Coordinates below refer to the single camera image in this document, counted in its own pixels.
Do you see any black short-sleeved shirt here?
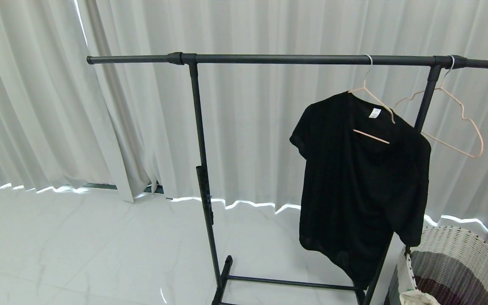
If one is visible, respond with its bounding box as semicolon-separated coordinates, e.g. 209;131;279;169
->
289;91;432;289

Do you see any pink clothes hanger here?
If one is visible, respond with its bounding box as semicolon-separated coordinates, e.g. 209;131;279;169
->
348;54;397;145
392;55;485;159

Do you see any black clothes rack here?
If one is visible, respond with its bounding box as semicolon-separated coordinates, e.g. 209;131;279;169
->
86;52;488;305

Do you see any white laundry basket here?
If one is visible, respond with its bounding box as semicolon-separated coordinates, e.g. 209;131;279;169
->
383;226;488;305

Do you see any white curtain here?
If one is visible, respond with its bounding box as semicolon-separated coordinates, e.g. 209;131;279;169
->
77;0;488;231
0;0;136;203

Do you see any cream printed garment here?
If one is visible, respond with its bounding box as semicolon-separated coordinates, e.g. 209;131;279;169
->
398;248;441;305

